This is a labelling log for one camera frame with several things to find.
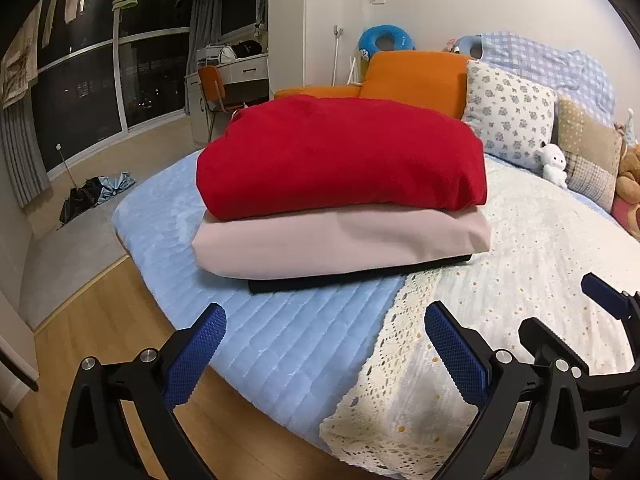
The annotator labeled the white desk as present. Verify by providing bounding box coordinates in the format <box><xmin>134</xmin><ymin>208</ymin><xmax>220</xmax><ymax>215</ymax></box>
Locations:
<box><xmin>185</xmin><ymin>52</ymin><xmax>271</xmax><ymax>143</ymax></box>

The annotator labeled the pink bear plush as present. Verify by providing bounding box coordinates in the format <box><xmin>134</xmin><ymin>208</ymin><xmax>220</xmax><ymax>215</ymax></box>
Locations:
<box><xmin>611</xmin><ymin>195</ymin><xmax>640</xmax><ymax>241</ymax></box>

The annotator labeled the blue swim ring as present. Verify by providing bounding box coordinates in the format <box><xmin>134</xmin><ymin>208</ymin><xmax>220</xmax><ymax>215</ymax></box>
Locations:
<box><xmin>358</xmin><ymin>26</ymin><xmax>416</xmax><ymax>63</ymax></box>

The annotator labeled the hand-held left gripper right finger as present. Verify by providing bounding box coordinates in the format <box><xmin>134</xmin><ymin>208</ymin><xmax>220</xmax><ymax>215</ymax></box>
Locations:
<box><xmin>424</xmin><ymin>302</ymin><xmax>591</xmax><ymax>480</ymax></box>

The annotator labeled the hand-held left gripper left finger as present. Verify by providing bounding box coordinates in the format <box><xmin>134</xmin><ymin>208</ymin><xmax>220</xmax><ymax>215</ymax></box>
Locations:
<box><xmin>59</xmin><ymin>303</ymin><xmax>228</xmax><ymax>480</ymax></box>

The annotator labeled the light blue ring cushion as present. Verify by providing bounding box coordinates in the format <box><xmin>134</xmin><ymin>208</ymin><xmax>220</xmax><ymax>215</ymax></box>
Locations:
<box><xmin>447</xmin><ymin>35</ymin><xmax>483</xmax><ymax>61</ymax></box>

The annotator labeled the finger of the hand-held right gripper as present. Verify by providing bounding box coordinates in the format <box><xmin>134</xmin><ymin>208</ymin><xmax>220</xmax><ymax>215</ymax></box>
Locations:
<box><xmin>517</xmin><ymin>317</ymin><xmax>591</xmax><ymax>376</ymax></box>
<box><xmin>581</xmin><ymin>272</ymin><xmax>640</xmax><ymax>333</ymax></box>

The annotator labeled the white pole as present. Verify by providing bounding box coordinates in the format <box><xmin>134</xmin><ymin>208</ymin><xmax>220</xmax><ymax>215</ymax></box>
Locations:
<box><xmin>330</xmin><ymin>25</ymin><xmax>363</xmax><ymax>86</ymax></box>

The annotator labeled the grey rug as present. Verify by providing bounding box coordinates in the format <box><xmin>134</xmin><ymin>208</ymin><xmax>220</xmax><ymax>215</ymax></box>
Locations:
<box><xmin>20</xmin><ymin>195</ymin><xmax>146</xmax><ymax>331</ymax></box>

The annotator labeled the cream lace blanket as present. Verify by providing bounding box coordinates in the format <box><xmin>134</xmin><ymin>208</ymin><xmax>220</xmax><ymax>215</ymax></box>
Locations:
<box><xmin>319</xmin><ymin>152</ymin><xmax>640</xmax><ymax>480</ymax></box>

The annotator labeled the blue party hat plush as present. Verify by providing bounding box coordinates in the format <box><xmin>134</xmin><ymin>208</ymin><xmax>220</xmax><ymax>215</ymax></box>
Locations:
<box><xmin>615</xmin><ymin>109</ymin><xmax>638</xmax><ymax>146</ymax></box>

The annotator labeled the blue checked blanket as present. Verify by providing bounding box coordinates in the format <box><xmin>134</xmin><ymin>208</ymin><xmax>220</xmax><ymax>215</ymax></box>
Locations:
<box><xmin>480</xmin><ymin>32</ymin><xmax>617</xmax><ymax>126</ymax></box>

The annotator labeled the grey curtain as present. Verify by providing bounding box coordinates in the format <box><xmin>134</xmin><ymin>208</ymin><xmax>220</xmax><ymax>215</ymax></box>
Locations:
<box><xmin>187</xmin><ymin>0</ymin><xmax>223</xmax><ymax>76</ymax></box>

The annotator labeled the white plush toy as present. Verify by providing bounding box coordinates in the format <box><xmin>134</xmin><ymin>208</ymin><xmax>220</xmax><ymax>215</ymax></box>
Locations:
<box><xmin>532</xmin><ymin>143</ymin><xmax>569</xmax><ymax>190</ymax></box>

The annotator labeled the brown teddy bear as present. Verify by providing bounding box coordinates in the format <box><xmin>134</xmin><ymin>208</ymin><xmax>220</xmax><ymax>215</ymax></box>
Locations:
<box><xmin>614</xmin><ymin>144</ymin><xmax>640</xmax><ymax>201</ymax></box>

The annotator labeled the red sweater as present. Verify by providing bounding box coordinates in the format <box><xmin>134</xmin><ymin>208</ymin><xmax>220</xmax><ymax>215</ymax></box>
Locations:
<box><xmin>196</xmin><ymin>96</ymin><xmax>488</xmax><ymax>222</ymax></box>

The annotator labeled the black folded garment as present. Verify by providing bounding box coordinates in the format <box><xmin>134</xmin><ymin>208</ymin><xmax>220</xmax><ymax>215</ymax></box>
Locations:
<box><xmin>248</xmin><ymin>254</ymin><xmax>473</xmax><ymax>295</ymax></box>

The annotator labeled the pink folded garment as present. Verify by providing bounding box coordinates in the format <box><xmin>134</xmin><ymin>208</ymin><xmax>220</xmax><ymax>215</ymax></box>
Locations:
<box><xmin>192</xmin><ymin>207</ymin><xmax>492</xmax><ymax>281</ymax></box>

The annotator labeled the orange chair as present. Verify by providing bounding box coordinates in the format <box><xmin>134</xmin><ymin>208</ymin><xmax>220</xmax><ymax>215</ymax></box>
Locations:
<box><xmin>197</xmin><ymin>65</ymin><xmax>246</xmax><ymax>141</ymax></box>

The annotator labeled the floral pillow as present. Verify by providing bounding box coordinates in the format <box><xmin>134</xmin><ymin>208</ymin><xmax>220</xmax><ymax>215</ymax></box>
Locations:
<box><xmin>461</xmin><ymin>59</ymin><xmax>558</xmax><ymax>177</ymax></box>

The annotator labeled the beige patchwork pillow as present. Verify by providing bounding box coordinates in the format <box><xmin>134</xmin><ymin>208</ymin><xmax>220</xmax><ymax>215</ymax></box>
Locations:
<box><xmin>550</xmin><ymin>96</ymin><xmax>625</xmax><ymax>213</ymax></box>

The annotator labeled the black umbrella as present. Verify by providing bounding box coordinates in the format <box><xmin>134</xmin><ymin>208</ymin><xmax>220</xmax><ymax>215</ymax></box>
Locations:
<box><xmin>59</xmin><ymin>180</ymin><xmax>103</xmax><ymax>226</ymax></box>

